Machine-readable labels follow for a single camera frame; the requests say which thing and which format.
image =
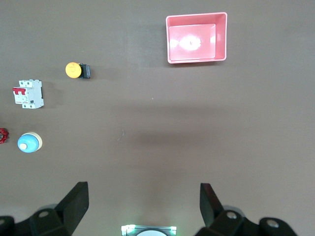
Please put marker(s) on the blue and cream bell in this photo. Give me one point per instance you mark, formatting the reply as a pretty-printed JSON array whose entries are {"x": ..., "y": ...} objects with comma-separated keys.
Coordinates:
[{"x": 28, "y": 143}]

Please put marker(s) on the white circuit breaker red switch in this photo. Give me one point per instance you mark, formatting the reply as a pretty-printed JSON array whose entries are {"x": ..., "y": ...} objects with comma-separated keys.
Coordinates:
[{"x": 30, "y": 94}]

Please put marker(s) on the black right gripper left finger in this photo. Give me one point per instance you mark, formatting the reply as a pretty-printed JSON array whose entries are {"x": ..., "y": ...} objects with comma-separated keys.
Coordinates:
[{"x": 66, "y": 211}]

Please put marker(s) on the pink plastic box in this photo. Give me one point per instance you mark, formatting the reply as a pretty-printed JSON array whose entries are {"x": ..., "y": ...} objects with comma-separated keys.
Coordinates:
[{"x": 192, "y": 41}]

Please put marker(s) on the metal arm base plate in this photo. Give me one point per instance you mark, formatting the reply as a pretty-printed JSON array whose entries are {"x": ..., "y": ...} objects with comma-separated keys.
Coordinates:
[{"x": 128, "y": 229}]

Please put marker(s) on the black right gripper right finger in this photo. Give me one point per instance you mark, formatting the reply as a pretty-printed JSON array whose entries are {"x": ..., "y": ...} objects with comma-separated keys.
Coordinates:
[{"x": 221, "y": 221}]

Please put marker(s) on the brass valve red handwheel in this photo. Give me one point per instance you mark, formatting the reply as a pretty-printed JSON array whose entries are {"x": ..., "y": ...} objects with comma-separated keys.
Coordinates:
[{"x": 3, "y": 135}]

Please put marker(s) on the yellow push button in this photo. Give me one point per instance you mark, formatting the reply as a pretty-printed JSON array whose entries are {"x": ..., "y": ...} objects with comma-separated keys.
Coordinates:
[{"x": 73, "y": 70}]

